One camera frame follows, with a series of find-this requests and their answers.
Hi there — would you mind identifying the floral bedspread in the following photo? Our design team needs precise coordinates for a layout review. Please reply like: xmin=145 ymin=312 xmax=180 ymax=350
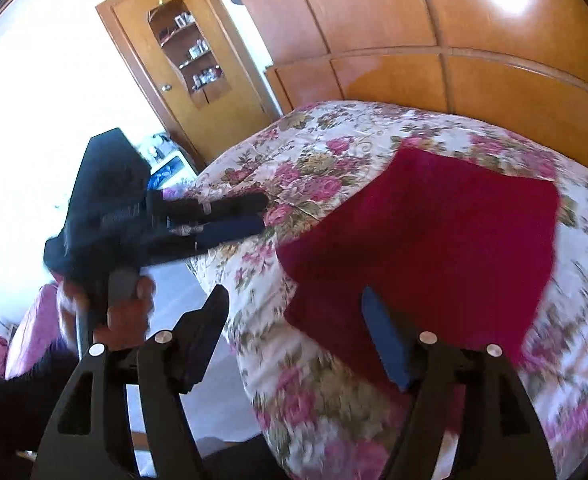
xmin=187 ymin=101 xmax=588 ymax=479

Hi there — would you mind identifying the person's left hand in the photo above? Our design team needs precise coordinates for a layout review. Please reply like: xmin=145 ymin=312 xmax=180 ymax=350
xmin=56 ymin=275 xmax=156 ymax=352

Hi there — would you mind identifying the pink cloth pile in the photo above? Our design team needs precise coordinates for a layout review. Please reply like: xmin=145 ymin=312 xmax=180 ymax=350
xmin=0 ymin=282 xmax=61 ymax=379

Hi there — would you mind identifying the wooden corner shelf cabinet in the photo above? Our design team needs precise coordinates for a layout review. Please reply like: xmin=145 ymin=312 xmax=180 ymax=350
xmin=96 ymin=0 xmax=279 ymax=171

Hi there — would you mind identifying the dark red knit sweater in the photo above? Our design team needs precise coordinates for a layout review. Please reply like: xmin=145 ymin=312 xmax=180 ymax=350
xmin=277 ymin=148 xmax=559 ymax=405

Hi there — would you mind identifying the black sleeved left forearm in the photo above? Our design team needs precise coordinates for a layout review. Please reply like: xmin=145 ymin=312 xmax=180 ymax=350
xmin=0 ymin=339 xmax=78 ymax=479

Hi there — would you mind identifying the wooden wardrobe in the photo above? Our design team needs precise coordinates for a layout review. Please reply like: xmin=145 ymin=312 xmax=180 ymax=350
xmin=242 ymin=0 xmax=588 ymax=167

